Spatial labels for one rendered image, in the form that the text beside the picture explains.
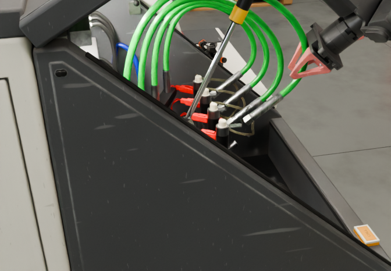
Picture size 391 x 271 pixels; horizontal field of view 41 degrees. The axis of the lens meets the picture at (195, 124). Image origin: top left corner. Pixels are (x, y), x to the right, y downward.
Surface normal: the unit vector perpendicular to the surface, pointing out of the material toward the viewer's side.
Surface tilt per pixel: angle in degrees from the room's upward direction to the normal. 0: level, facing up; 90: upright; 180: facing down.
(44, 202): 90
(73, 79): 90
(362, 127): 0
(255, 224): 90
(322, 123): 0
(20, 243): 90
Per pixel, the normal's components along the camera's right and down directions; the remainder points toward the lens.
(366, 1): 0.43, 0.15
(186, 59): 0.21, 0.47
